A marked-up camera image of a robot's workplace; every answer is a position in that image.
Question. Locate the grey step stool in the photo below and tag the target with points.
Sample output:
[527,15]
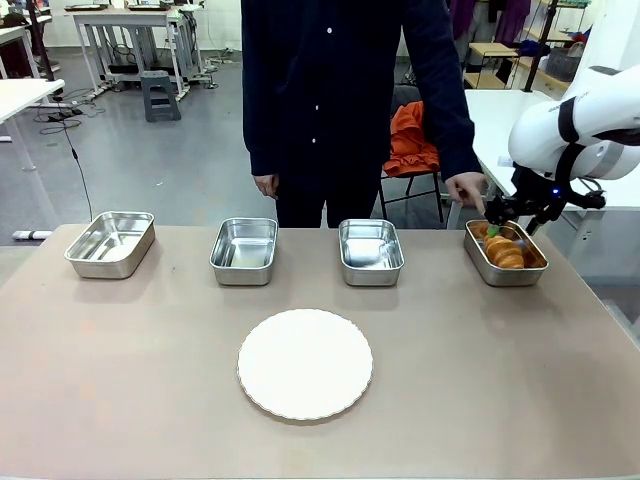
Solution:
[160,77]

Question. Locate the white-legged workbench table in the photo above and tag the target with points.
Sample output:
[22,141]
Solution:
[125,15]

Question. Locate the person's left hand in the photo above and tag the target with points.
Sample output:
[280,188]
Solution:
[467,187]

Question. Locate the rectangular steel container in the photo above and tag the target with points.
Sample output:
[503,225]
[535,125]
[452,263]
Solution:
[370,275]
[242,275]
[505,277]
[107,270]

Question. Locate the small white table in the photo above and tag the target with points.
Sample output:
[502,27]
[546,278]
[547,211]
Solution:
[25,95]

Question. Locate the grey basket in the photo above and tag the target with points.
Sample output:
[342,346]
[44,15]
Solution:
[562,67]

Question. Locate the orange cloth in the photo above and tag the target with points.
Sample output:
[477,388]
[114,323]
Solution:
[410,140]

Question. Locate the person's right forearm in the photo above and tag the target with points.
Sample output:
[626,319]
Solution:
[260,150]

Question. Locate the person in dark shirt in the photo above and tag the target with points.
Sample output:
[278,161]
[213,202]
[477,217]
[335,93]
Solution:
[325,100]

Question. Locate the black chair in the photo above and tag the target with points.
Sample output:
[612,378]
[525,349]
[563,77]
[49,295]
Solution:
[402,95]

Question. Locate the purple hanging clothes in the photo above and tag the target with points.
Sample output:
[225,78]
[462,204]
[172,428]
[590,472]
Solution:
[515,20]

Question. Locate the person's right hand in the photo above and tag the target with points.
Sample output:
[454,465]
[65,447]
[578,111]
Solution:
[265,184]

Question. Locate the wooden shelf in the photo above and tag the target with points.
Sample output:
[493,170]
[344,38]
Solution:
[492,49]

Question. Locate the black stand pole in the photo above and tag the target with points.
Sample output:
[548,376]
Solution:
[542,45]
[42,45]

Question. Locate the person's left forearm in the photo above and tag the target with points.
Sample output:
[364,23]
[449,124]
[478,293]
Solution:
[455,140]

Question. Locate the golden brown croissant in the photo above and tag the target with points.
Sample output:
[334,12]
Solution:
[505,252]

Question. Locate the large white table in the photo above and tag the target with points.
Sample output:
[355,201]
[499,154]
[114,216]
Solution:
[495,125]

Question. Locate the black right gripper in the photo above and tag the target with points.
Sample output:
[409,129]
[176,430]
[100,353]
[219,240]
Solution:
[537,195]

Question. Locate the white scalloped plate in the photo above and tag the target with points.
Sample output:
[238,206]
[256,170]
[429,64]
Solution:
[305,365]

